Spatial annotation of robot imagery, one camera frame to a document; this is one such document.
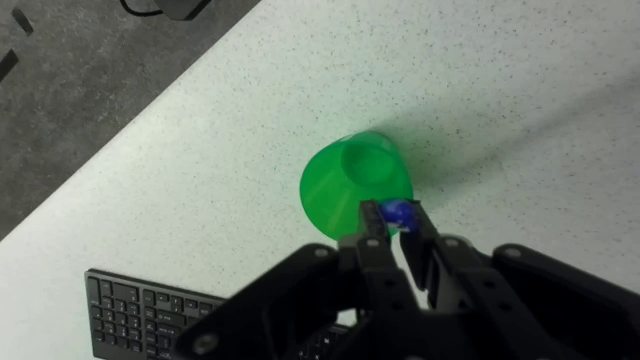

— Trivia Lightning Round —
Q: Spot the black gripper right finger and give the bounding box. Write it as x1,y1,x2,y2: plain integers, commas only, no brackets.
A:
399,198,640,360

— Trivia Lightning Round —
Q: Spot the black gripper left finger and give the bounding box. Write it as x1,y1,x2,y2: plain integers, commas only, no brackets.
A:
174,198,421,360

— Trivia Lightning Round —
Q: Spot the green plastic cup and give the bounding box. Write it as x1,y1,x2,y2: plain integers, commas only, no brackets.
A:
299,131,416,242

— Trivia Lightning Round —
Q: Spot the black computer keyboard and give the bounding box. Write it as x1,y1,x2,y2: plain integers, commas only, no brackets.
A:
84,269,231,360

